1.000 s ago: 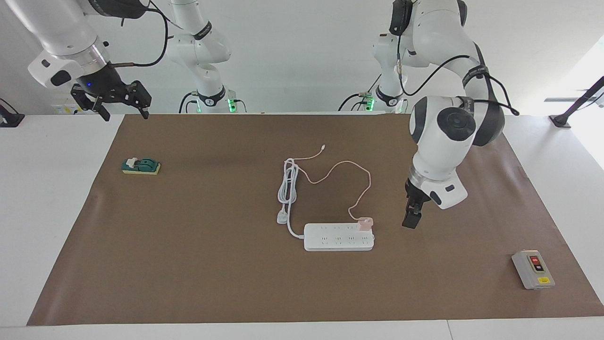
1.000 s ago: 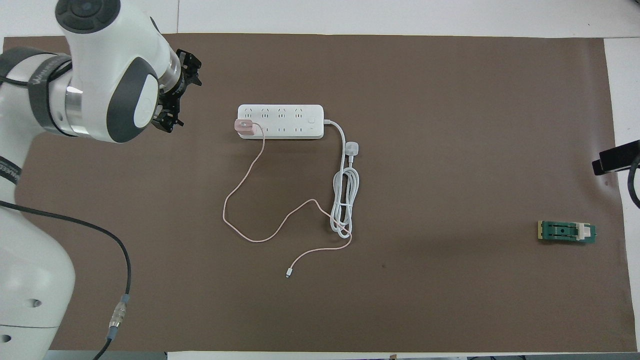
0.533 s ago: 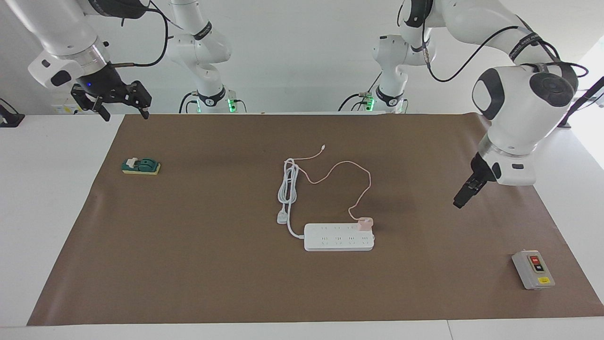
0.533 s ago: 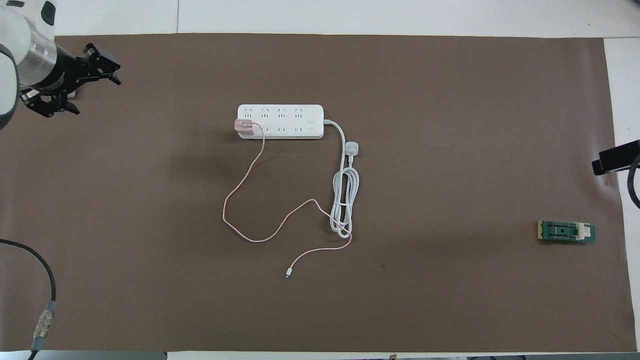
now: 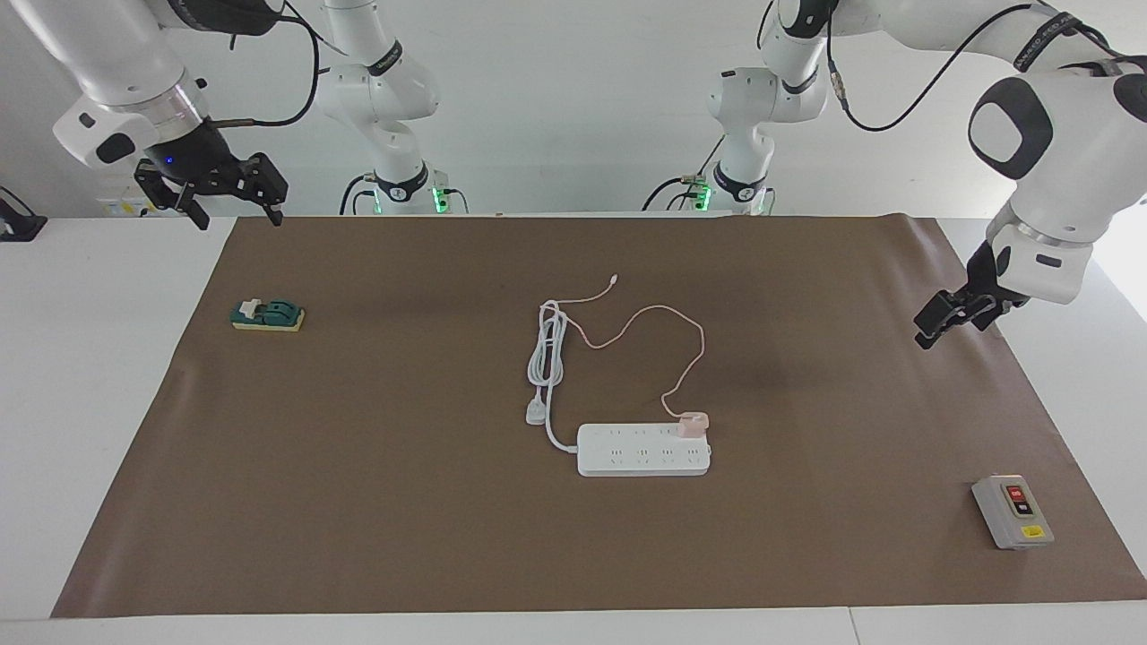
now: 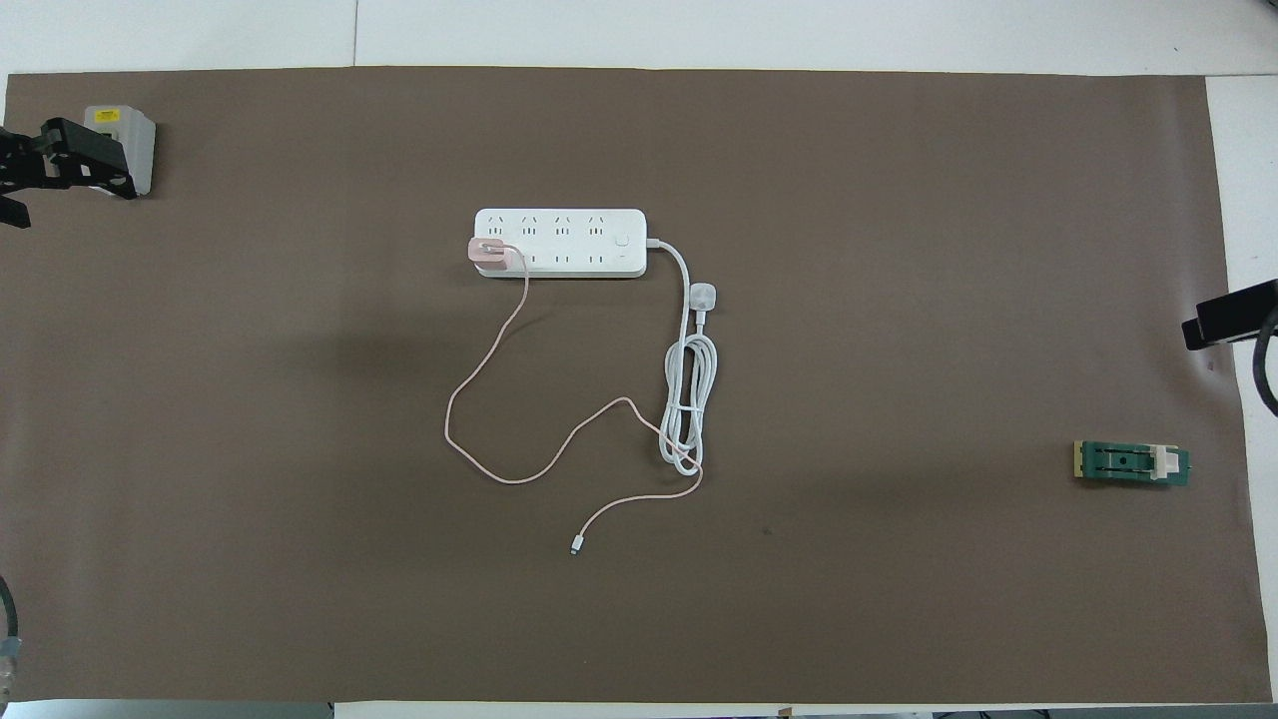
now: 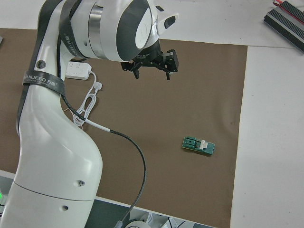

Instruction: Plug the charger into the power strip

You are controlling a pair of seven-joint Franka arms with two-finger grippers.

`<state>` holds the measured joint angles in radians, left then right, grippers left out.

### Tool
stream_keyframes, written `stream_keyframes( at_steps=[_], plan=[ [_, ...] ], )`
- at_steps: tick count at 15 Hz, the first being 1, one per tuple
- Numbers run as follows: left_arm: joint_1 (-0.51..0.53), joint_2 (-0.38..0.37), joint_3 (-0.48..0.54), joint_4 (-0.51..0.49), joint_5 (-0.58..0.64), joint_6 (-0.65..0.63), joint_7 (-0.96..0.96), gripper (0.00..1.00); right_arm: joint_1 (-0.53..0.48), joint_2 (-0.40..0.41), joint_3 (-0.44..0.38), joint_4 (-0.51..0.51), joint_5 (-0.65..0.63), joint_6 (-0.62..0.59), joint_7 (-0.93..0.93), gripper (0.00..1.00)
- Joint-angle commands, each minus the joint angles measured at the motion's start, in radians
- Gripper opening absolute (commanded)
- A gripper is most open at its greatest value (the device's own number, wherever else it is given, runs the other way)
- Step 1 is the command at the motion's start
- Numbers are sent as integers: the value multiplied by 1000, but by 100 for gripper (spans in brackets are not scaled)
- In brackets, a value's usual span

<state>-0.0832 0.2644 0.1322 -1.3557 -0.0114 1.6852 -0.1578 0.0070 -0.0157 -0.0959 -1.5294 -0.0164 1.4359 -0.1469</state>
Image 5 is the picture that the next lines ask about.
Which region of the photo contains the black clamp stand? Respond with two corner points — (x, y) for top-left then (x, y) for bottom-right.
(0, 185), (47, 243)

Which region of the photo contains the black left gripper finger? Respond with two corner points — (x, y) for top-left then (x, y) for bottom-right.
(914, 305), (997, 350)
(914, 289), (975, 336)

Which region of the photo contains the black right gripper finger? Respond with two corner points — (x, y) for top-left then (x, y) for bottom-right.
(134, 166), (211, 231)
(242, 154), (289, 225)

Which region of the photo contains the pink charging cable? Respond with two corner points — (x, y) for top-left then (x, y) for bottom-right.
(569, 274), (707, 424)

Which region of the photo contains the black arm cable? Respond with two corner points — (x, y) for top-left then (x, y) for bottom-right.
(215, 0), (322, 128)
(757, 0), (1117, 133)

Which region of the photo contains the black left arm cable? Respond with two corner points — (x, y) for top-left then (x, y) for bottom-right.
(757, 0), (1117, 133)

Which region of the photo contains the white wall outlet box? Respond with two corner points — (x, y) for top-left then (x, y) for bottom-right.
(97, 193), (162, 218)

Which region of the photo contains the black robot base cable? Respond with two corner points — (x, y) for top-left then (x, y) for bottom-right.
(339, 173), (382, 216)
(642, 134), (729, 212)

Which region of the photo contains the brown table mat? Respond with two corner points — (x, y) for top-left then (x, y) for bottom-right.
(51, 215), (1147, 619)

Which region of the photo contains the grey on-off switch box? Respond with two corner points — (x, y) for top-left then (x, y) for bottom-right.
(971, 475), (1055, 550)

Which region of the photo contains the white coiled power cord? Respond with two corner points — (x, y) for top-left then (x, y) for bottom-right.
(524, 300), (582, 453)

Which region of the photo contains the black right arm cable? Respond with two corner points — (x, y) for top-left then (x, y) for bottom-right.
(215, 0), (322, 128)

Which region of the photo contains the green knife switch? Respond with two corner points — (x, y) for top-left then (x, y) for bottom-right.
(231, 298), (306, 333)

